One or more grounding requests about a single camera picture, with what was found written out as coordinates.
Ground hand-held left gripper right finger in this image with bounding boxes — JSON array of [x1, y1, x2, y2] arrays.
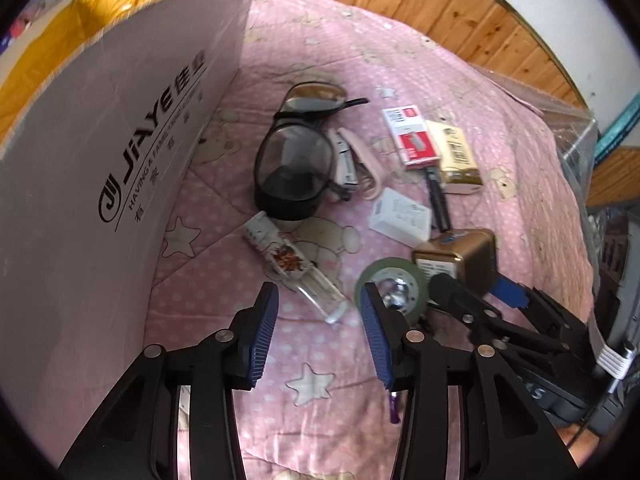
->
[[361, 282, 581, 480]]

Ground red and white small box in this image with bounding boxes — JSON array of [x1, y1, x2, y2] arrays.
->
[[382, 106, 441, 170]]

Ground green tape roll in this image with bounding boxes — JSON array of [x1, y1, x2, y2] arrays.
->
[[354, 256, 431, 320]]

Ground clear floral toothpick container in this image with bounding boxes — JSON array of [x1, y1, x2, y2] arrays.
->
[[242, 211, 349, 324]]

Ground black marker pen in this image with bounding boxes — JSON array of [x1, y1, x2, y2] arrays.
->
[[424, 167, 453, 233]]

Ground black safety goggles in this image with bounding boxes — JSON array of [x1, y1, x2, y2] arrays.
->
[[254, 120, 351, 221]]

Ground teal blue strip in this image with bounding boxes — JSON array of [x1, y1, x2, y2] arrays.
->
[[594, 105, 640, 162]]

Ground gold metal tin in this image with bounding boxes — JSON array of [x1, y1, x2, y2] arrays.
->
[[412, 228, 498, 296]]

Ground pink printed blanket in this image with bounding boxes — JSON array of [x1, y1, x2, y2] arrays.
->
[[145, 0, 601, 480]]

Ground cream and gold small box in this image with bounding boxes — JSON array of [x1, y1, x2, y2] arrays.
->
[[425, 120, 485, 195]]

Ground white cardboard box yellow inside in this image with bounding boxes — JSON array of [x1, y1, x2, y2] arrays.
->
[[0, 0, 261, 461]]

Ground brown lens sunglasses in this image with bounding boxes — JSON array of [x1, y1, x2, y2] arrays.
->
[[274, 81, 370, 121]]

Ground white charger adapter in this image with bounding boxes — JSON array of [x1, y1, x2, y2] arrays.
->
[[369, 187, 433, 242]]

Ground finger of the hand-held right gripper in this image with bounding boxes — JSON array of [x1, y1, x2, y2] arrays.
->
[[430, 274, 566, 357], [492, 270, 598, 348]]

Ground pink stapler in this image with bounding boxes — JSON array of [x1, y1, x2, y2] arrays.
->
[[327, 127, 388, 200]]

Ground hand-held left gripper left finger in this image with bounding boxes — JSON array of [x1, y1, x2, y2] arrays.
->
[[59, 281, 280, 480]]

